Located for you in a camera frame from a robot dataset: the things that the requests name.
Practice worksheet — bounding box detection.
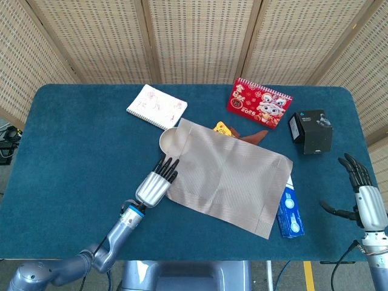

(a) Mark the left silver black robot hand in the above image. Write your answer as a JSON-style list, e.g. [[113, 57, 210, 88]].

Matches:
[[135, 157, 180, 209]]

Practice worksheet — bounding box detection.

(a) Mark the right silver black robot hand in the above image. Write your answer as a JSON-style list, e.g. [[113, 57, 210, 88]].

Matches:
[[319, 153, 388, 233]]

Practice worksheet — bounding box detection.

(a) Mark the grey woven placemat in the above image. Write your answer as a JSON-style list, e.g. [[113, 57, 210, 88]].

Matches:
[[165, 118, 293, 240]]

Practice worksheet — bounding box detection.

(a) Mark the blue and white carton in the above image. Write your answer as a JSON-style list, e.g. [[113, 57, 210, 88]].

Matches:
[[275, 177, 306, 239]]

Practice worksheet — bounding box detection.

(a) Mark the white spiral notebook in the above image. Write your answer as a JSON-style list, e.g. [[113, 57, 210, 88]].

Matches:
[[126, 84, 188, 130]]

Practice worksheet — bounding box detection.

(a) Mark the blue-grey robot torso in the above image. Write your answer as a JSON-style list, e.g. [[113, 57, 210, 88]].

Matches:
[[116, 259, 252, 291]]

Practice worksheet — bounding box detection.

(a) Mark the yellow tape measure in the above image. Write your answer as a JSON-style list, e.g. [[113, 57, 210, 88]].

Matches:
[[213, 121, 233, 136]]

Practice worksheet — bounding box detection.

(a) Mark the black cardboard box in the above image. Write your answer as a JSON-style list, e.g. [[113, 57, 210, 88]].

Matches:
[[287, 109, 334, 155]]

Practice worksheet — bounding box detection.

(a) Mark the blue felt table cover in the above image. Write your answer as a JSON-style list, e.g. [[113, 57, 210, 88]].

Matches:
[[0, 84, 388, 263]]

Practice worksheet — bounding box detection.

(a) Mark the brown microfibre cloth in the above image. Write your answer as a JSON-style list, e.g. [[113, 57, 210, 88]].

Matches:
[[229, 127, 270, 145]]

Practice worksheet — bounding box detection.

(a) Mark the white table leg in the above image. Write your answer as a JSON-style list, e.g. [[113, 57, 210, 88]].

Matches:
[[265, 260, 274, 291]]

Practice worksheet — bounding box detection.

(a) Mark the red 2026 desk calendar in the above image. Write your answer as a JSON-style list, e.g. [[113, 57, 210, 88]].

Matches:
[[226, 77, 294, 129]]

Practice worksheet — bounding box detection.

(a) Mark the woven rattan folding screen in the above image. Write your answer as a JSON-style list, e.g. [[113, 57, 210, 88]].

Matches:
[[0, 0, 388, 195]]

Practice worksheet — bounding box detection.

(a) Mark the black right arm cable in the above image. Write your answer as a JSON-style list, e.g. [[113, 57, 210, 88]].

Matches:
[[330, 239, 360, 291]]

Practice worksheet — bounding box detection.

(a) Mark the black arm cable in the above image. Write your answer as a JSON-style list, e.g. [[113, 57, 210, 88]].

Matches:
[[330, 239, 360, 291], [79, 236, 113, 291]]

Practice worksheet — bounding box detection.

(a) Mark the blue cable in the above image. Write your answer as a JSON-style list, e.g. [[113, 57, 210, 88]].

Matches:
[[274, 260, 292, 291]]

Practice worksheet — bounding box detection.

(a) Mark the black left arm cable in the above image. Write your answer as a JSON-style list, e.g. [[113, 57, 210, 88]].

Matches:
[[79, 236, 113, 291]]

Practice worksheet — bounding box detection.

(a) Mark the black equipment with cables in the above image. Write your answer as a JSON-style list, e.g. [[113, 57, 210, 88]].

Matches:
[[0, 125, 22, 166]]

